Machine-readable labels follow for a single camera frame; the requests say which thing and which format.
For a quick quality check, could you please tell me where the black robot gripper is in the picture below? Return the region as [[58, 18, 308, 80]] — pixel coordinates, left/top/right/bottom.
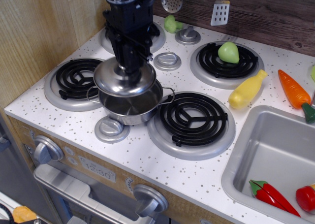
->
[[103, 0, 154, 74]]

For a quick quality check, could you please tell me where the steel pot lid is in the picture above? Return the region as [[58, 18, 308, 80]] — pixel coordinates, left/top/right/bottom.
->
[[94, 58, 156, 97]]

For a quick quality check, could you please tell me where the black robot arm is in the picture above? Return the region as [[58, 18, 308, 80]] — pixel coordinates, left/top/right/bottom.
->
[[103, 0, 154, 74]]

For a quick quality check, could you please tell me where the small steel pot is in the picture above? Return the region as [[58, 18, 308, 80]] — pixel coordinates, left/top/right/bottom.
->
[[87, 81, 175, 126]]

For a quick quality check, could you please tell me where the back left black burner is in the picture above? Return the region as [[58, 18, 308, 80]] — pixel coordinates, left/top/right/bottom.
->
[[99, 22, 166, 54]]

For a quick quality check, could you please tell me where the middle silver stovetop knob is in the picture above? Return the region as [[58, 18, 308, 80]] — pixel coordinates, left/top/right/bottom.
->
[[153, 52, 182, 71]]

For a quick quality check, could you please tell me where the silver stovetop knob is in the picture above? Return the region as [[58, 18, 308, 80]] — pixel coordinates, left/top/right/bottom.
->
[[94, 116, 130, 143], [153, 52, 182, 71], [175, 26, 201, 45]]

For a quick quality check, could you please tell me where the green toy broccoli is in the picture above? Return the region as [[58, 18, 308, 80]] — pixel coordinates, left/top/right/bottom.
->
[[164, 15, 183, 33]]

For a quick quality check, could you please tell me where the back silver stovetop knob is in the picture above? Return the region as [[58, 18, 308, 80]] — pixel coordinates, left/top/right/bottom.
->
[[175, 26, 201, 45]]

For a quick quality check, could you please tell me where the hanging round metal skimmer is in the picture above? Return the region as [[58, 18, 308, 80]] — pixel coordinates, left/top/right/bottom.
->
[[161, 0, 183, 13]]

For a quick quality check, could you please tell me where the front left black burner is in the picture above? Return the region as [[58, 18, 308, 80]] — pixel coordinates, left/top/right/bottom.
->
[[44, 58, 103, 112]]

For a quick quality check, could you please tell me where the front silver stovetop knob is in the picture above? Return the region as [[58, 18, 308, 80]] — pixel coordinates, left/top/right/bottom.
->
[[94, 116, 130, 143]]

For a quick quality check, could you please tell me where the hanging metal slotted spatula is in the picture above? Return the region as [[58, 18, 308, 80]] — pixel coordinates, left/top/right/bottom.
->
[[210, 0, 230, 27]]

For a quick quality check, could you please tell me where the green toy pear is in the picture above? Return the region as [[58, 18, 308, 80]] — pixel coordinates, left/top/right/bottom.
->
[[218, 42, 240, 64]]

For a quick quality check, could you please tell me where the front right black burner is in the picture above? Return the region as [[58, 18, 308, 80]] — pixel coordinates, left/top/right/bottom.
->
[[147, 92, 236, 160]]

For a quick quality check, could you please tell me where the yellow toy squash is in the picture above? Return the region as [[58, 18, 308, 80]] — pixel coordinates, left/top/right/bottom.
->
[[228, 69, 268, 109]]

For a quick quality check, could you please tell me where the left silver oven knob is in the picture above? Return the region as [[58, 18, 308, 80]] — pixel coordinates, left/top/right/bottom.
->
[[34, 135, 64, 164]]

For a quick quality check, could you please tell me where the silver oven knob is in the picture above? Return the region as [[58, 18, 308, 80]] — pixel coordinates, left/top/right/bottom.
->
[[34, 135, 64, 164], [133, 184, 169, 218]]

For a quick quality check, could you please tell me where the right silver oven knob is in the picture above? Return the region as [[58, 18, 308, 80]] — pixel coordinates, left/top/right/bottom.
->
[[133, 184, 169, 218]]

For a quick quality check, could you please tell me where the silver toy sink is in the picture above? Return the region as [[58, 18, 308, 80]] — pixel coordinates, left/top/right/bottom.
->
[[221, 105, 315, 224]]

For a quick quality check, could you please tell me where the orange toy carrot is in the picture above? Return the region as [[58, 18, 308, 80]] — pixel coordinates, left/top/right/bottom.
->
[[278, 69, 315, 124]]

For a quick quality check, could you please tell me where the light green toy at edge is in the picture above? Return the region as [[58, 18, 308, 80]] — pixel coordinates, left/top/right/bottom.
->
[[310, 65, 315, 82]]

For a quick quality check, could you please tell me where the red toy chili pepper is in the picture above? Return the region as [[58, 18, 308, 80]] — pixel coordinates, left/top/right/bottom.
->
[[249, 180, 301, 217]]

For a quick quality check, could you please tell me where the orange toy on floor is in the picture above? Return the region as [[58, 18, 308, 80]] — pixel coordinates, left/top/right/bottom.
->
[[12, 206, 37, 224]]

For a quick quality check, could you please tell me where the red toy tomato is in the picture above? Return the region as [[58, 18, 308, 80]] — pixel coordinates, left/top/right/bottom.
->
[[295, 184, 315, 212]]

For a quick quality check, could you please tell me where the silver oven door handle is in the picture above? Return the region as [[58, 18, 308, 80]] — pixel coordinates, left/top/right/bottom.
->
[[34, 164, 156, 224]]

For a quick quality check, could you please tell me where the black cable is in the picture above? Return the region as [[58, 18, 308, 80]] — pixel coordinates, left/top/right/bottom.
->
[[0, 203, 14, 224]]

